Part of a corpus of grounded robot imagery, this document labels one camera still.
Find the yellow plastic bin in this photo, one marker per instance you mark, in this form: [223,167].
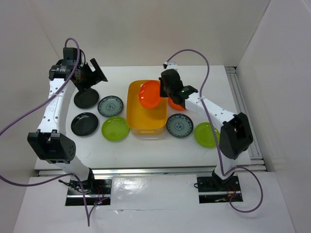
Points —
[142,121]

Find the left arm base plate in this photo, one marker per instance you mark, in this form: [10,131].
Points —
[100,194]

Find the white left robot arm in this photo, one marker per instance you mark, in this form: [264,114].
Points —
[50,142]

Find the blue floral plate left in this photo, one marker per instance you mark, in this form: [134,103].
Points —
[110,106]

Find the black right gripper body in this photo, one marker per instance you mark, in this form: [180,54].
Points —
[164,91]

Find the orange plate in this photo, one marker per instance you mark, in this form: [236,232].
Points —
[149,94]
[175,106]

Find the green plate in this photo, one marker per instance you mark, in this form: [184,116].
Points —
[115,129]
[204,135]

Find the blue floral plate right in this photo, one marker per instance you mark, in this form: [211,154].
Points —
[179,125]

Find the aluminium rail front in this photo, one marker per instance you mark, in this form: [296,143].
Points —
[152,171]

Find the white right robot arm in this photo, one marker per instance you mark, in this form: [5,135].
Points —
[234,129]

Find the green plate left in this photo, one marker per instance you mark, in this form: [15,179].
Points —
[115,129]

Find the green plate right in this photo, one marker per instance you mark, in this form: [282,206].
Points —
[204,135]

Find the black plate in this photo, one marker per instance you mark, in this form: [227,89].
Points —
[86,99]
[84,124]

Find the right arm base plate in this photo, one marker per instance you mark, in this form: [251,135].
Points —
[208,192]

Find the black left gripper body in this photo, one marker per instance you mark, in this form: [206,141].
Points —
[88,78]

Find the blue floral plate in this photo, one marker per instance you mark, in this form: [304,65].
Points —
[179,125]
[110,106]

